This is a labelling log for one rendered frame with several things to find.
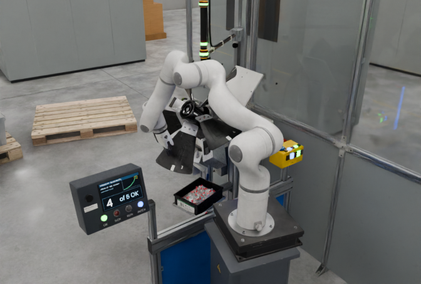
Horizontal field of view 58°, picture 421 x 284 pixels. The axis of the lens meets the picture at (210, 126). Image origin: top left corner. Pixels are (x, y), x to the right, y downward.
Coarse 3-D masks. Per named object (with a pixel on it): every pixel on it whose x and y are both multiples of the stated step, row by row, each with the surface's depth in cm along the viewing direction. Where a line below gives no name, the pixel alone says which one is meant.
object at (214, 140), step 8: (208, 120) 209; (216, 120) 209; (208, 128) 203; (216, 128) 202; (224, 128) 202; (232, 128) 201; (208, 136) 198; (216, 136) 197; (224, 136) 196; (232, 136) 195; (208, 144) 195; (216, 144) 193
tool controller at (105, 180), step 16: (96, 176) 147; (112, 176) 144; (128, 176) 147; (80, 192) 138; (96, 192) 141; (112, 192) 144; (128, 192) 148; (144, 192) 152; (80, 208) 139; (96, 208) 141; (144, 208) 152; (80, 224) 146; (96, 224) 142; (112, 224) 145
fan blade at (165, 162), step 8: (176, 136) 215; (184, 136) 215; (192, 136) 215; (176, 144) 214; (184, 144) 214; (192, 144) 214; (176, 152) 212; (184, 152) 213; (192, 152) 213; (160, 160) 213; (168, 160) 212; (176, 160) 211; (184, 160) 211; (192, 160) 211; (168, 168) 211; (176, 168) 210; (184, 168) 210; (192, 168) 210
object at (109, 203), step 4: (112, 196) 144; (104, 200) 143; (108, 200) 144; (112, 200) 144; (104, 204) 143; (108, 204) 144; (112, 204) 145; (116, 204) 145; (104, 208) 143; (108, 208) 144; (112, 208) 145
